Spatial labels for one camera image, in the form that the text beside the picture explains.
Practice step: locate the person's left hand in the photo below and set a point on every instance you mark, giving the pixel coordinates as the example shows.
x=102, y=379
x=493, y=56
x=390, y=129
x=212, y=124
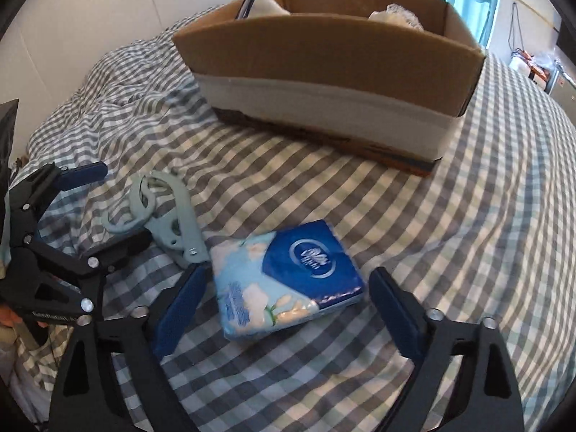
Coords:
x=8, y=317

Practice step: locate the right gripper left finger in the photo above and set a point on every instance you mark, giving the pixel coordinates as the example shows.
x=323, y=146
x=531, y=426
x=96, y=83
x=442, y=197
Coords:
x=87, y=396

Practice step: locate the grey-green folding hanger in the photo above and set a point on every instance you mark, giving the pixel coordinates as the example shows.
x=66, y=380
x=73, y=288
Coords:
x=176, y=232

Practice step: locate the blue tissue pack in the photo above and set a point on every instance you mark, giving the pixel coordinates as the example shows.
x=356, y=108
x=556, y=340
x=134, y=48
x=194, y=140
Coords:
x=284, y=278

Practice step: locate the brown cardboard box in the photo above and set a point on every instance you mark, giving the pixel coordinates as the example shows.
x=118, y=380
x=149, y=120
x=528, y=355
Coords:
x=326, y=74

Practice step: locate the cream cloth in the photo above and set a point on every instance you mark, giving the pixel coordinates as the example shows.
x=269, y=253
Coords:
x=396, y=15

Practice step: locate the white knit glove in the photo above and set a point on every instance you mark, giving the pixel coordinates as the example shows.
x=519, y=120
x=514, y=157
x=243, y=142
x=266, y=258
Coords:
x=260, y=9

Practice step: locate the silver mini fridge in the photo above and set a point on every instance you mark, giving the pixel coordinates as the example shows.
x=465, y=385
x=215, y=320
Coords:
x=562, y=89

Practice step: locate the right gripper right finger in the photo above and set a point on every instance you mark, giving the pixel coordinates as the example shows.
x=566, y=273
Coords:
x=485, y=395

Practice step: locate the white suitcase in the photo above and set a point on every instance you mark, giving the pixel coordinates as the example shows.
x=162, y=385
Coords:
x=525, y=64

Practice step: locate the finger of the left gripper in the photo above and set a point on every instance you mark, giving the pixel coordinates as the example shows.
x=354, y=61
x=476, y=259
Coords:
x=117, y=251
x=80, y=176

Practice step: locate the checkered bed cover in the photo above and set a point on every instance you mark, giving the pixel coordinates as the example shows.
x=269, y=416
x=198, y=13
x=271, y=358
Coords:
x=490, y=233

